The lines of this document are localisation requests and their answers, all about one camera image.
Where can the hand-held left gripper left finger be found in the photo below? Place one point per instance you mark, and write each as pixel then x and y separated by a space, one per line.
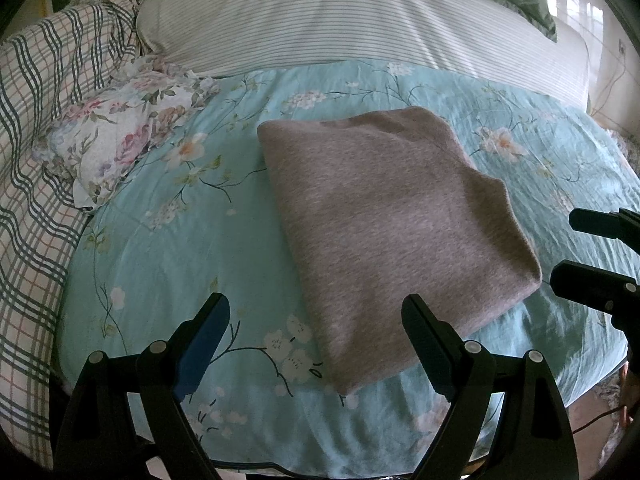
pixel 205 345

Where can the grey-brown garment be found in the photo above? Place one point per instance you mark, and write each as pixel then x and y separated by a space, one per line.
pixel 390 220

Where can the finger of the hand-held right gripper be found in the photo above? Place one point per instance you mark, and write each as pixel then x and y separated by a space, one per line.
pixel 595 222
pixel 580 280

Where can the plaid blanket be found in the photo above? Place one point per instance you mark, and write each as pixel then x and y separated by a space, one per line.
pixel 35 160

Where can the floral ruffled pillow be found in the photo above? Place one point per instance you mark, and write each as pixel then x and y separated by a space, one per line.
pixel 120 130

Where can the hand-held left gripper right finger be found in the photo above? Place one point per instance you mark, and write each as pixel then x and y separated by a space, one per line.
pixel 425 347

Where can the striped white pillow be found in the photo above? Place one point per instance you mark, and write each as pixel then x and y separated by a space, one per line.
pixel 325 20

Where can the teal floral bed sheet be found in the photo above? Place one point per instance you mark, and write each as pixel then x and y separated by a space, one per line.
pixel 165 270

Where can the wall socket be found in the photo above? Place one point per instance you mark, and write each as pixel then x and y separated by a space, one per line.
pixel 622 47

